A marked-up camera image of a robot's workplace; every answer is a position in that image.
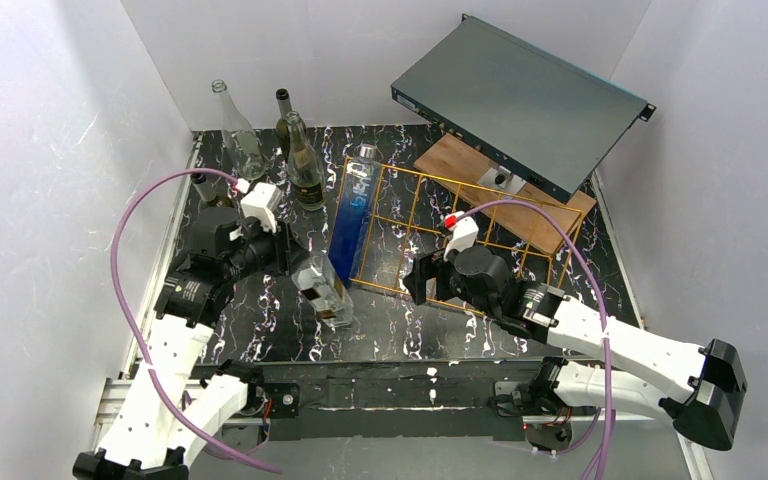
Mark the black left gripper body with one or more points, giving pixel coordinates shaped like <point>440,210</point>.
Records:
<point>281,245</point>

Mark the dark green wine bottle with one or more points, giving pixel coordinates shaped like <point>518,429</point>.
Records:
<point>281,129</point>

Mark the clear square liquor bottle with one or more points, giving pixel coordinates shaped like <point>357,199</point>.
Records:
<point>318,282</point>

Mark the grey rack-mount network switch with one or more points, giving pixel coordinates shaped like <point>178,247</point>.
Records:
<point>544,119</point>

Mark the blue tall glass bottle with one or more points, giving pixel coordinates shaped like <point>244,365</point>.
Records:
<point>360,178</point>

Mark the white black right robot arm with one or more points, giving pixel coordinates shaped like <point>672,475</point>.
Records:
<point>698,389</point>

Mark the green bottle near left wall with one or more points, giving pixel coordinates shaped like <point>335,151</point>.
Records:
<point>209,196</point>

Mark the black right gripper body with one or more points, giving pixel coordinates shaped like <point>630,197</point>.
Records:
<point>426,277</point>

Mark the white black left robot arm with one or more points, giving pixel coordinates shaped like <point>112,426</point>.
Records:
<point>154,436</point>

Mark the clear labelled wine bottle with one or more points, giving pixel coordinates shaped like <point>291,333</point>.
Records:
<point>305,167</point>

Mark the grey metal bracket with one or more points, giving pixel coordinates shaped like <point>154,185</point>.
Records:
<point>501,179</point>

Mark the gold wire wine rack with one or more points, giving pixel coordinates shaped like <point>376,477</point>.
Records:
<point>440,241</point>

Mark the clear tall empty bottle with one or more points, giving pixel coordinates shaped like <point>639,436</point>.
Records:
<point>240,140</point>

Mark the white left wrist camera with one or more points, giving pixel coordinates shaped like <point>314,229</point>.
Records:
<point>260,201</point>

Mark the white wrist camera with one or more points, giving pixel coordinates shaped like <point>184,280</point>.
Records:
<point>260,201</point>
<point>464,231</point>

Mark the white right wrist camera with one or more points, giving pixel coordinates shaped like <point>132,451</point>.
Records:
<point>464,231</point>

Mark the aluminium frame rail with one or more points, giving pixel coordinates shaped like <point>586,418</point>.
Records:
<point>398,369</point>

